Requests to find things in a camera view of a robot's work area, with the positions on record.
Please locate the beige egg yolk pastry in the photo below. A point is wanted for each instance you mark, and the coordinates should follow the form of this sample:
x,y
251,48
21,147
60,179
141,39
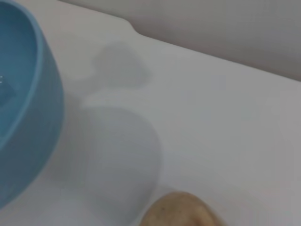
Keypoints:
x,y
181,212

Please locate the blue bowl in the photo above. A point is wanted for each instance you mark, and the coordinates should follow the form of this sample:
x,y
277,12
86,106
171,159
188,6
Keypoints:
x,y
40,129

